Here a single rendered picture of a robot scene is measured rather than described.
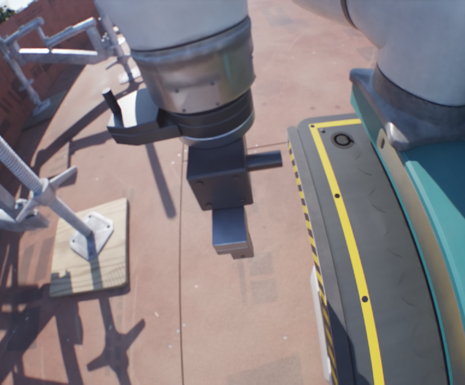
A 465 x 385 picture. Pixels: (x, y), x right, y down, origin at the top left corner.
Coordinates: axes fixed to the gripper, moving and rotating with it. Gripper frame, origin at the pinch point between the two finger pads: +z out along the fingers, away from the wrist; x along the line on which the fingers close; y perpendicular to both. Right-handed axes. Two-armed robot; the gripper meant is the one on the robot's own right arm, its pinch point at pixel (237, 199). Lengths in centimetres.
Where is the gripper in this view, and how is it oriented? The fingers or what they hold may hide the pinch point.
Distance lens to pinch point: 35.0
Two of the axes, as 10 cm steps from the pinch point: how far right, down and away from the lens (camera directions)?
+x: -0.5, -8.1, 5.9
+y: 9.8, -1.4, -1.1
